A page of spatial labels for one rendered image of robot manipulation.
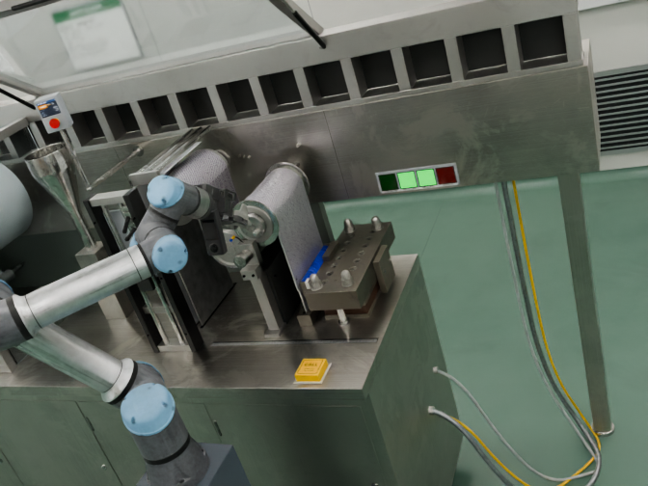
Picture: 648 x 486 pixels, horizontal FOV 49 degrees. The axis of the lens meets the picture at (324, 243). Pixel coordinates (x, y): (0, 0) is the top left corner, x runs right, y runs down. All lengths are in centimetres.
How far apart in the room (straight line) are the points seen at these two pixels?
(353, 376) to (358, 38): 93
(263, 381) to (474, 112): 94
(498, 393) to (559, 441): 36
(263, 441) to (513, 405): 124
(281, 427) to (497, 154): 99
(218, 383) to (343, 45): 101
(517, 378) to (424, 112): 146
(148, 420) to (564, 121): 130
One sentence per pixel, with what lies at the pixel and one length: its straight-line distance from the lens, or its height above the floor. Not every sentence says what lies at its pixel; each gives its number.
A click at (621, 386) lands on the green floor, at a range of 309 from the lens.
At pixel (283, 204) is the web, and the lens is 205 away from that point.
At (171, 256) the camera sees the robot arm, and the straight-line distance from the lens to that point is 151.
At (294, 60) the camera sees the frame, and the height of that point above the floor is 160.
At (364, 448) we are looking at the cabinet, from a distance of 203.
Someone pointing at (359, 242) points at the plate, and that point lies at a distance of 222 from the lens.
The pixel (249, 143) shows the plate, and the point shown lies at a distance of 230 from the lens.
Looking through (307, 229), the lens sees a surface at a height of 113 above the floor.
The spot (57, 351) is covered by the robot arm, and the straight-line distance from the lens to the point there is 171.
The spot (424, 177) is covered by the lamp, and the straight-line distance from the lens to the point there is 215.
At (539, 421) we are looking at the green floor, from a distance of 296.
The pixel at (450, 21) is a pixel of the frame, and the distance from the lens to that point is 199.
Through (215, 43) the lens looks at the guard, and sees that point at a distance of 221.
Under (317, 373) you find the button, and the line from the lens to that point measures 189.
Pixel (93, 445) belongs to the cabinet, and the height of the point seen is 62.
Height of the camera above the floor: 202
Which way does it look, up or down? 26 degrees down
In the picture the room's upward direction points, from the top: 18 degrees counter-clockwise
